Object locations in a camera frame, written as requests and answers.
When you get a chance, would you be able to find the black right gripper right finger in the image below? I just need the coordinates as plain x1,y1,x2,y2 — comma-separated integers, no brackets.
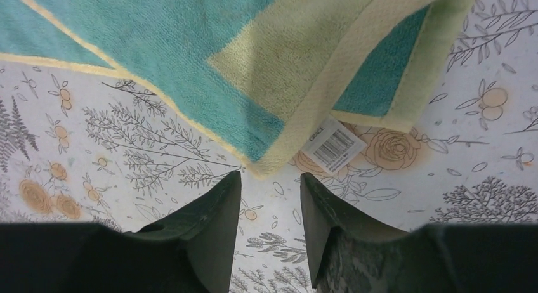
300,173,408,292

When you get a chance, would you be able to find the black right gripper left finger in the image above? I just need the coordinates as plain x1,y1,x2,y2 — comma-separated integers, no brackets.
134,171,242,292

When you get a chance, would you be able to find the yellow and teal towel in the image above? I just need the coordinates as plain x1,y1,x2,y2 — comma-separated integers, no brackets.
1,0,474,176

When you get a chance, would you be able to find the floral patterned table mat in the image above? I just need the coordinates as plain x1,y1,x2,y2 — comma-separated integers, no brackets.
1,0,537,292

